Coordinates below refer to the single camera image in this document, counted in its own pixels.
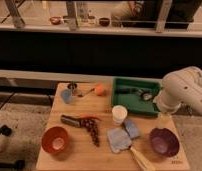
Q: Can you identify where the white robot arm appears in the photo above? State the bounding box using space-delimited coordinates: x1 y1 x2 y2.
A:
155 66 202 115

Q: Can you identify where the orange fruit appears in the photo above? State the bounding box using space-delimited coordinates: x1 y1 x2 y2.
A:
94 84 106 96

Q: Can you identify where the metal spoon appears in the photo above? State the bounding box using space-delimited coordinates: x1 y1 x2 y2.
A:
77 88 95 97

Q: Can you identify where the small dark metal cup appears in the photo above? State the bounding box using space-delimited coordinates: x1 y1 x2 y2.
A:
67 83 77 90

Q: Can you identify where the white paper cup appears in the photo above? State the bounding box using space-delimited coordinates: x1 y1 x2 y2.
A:
112 105 128 124

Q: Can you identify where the green plastic tray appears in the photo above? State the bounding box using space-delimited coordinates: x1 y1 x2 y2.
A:
111 78 160 117

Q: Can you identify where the bunch of dark grapes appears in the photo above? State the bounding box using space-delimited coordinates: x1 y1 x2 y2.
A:
81 118 100 147

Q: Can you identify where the dark metal cylinder tool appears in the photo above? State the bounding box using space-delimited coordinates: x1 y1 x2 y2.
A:
61 115 81 128

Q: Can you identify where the wooden board table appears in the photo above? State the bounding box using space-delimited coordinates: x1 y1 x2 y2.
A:
36 83 190 171

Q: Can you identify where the small blue sponge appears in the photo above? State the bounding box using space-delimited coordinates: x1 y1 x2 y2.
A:
124 119 139 139

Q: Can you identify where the large blue sponge cloth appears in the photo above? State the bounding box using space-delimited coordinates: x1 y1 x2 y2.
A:
107 128 132 153

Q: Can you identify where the dark bowl on shelf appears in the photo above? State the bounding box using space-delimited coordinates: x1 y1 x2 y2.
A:
99 17 110 27

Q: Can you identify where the orange bowl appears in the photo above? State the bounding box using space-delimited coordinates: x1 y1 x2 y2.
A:
41 126 69 154

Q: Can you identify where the person in background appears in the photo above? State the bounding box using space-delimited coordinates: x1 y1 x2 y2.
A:
111 0 202 29

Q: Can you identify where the purple bowl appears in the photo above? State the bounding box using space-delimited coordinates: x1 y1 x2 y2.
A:
149 128 180 157

